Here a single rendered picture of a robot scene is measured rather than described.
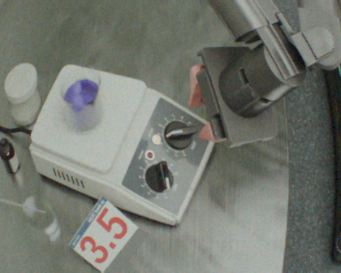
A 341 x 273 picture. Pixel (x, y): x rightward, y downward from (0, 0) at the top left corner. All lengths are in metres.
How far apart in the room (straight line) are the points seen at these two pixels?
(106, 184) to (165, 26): 0.28
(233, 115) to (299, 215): 1.01
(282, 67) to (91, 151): 0.29
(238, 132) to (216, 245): 0.20
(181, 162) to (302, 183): 0.90
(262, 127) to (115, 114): 0.19
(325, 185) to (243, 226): 0.89
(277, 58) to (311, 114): 1.20
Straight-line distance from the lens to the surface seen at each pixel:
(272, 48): 0.82
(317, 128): 2.00
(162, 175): 1.01
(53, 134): 1.03
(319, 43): 0.80
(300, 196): 1.91
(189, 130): 1.04
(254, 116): 0.91
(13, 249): 1.07
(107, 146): 1.01
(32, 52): 1.22
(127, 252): 1.04
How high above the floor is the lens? 1.71
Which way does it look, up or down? 60 degrees down
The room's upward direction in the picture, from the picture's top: 6 degrees counter-clockwise
